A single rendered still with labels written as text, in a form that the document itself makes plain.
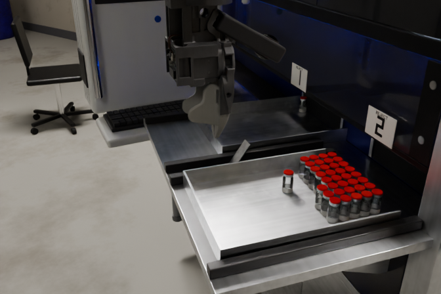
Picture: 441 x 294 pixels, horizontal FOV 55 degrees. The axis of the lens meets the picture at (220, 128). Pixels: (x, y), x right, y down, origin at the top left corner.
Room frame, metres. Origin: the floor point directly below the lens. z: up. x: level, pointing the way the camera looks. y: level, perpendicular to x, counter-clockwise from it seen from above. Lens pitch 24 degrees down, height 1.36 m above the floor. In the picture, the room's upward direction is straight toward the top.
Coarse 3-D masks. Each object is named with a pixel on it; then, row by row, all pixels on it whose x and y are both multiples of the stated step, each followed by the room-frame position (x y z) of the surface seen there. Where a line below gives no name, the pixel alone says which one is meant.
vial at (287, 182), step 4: (284, 176) 0.74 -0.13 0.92; (288, 176) 0.73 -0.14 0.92; (292, 176) 0.73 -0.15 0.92; (284, 180) 0.73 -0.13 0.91; (288, 180) 0.73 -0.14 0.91; (292, 180) 0.73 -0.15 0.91; (284, 184) 0.73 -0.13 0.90; (288, 184) 0.73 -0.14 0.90; (292, 184) 0.73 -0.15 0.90; (284, 188) 0.73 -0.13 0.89; (288, 188) 0.73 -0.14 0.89; (292, 188) 0.74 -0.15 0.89; (284, 192) 0.73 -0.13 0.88; (288, 192) 0.73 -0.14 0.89
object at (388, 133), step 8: (368, 112) 0.80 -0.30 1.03; (376, 112) 0.78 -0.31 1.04; (368, 120) 0.80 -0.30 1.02; (376, 120) 0.77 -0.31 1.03; (392, 120) 0.73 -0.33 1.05; (368, 128) 0.79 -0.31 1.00; (384, 128) 0.75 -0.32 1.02; (392, 128) 0.73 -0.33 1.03; (376, 136) 0.77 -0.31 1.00; (384, 136) 0.74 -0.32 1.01; (392, 136) 0.72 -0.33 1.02
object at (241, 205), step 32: (256, 160) 0.82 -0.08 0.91; (288, 160) 0.84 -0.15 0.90; (192, 192) 0.69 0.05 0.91; (224, 192) 0.74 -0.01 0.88; (256, 192) 0.74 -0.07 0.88; (224, 224) 0.63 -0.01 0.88; (256, 224) 0.63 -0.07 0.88; (288, 224) 0.63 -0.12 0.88; (320, 224) 0.63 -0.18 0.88; (352, 224) 0.59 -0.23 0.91; (224, 256) 0.52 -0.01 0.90
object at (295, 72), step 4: (292, 64) 1.12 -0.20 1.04; (296, 64) 1.10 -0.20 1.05; (292, 68) 1.12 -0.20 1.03; (296, 68) 1.10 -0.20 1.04; (300, 68) 1.08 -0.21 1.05; (292, 72) 1.12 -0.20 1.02; (296, 72) 1.10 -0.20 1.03; (304, 72) 1.06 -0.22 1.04; (292, 76) 1.12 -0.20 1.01; (296, 76) 1.10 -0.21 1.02; (304, 76) 1.05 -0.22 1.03; (292, 80) 1.12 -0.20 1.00; (296, 80) 1.10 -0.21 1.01; (304, 80) 1.05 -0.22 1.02; (296, 84) 1.09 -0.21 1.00; (300, 84) 1.07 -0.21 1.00; (304, 84) 1.05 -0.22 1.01; (300, 88) 1.07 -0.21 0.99; (304, 88) 1.05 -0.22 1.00; (304, 92) 1.05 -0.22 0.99
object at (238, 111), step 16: (288, 96) 1.22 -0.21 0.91; (240, 112) 1.17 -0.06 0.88; (256, 112) 1.17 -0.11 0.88; (272, 112) 1.17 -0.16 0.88; (288, 112) 1.17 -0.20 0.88; (304, 112) 1.17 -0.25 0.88; (208, 128) 0.99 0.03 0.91; (224, 128) 1.06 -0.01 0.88; (240, 128) 1.06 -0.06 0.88; (256, 128) 1.06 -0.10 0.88; (272, 128) 1.06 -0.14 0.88; (288, 128) 1.06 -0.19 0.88; (304, 128) 1.06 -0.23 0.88; (320, 128) 1.06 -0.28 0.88; (224, 144) 0.96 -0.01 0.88; (240, 144) 0.89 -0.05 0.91; (256, 144) 0.91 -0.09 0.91; (272, 144) 0.92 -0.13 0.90
